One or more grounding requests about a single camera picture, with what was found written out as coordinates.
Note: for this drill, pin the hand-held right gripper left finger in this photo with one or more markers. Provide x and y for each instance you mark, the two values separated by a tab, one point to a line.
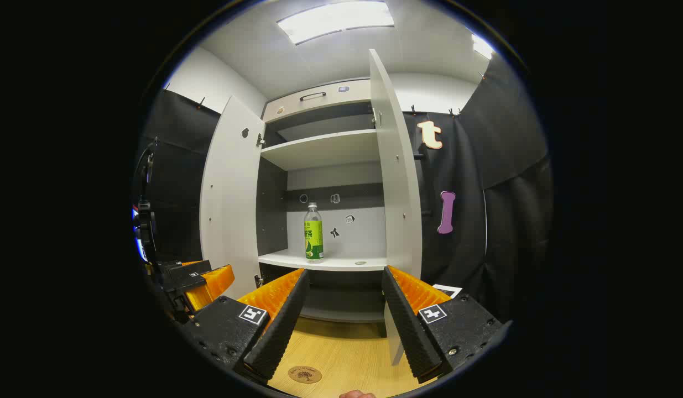
277	331

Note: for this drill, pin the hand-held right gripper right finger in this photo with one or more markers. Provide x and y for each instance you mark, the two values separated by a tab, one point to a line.
407	326

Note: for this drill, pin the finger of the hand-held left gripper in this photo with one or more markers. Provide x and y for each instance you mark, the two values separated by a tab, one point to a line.
186	275
200	298

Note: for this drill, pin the round brown coaster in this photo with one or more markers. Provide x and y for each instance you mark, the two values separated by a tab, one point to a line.
304	375

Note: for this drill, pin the white cabinet door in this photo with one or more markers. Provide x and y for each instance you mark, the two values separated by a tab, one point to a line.
230	210
396	166

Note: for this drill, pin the green label plastic bottle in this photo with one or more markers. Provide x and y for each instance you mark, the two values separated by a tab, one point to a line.
313	237

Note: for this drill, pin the white and grey cabinet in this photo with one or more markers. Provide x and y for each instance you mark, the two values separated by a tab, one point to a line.
324	149

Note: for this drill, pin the white cabinet drawer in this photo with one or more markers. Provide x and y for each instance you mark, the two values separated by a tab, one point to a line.
341	99

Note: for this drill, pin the computer monitor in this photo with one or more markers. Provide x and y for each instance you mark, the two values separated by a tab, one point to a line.
137	243

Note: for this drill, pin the white book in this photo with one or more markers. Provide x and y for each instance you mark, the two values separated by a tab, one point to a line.
449	290

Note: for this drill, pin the black backdrop cloth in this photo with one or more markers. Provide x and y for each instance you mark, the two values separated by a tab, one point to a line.
474	232
175	166

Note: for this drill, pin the large ceiling light panel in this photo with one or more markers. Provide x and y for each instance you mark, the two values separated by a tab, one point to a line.
335	19

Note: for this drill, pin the small ceiling light panel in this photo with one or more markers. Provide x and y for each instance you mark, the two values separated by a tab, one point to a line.
482	47

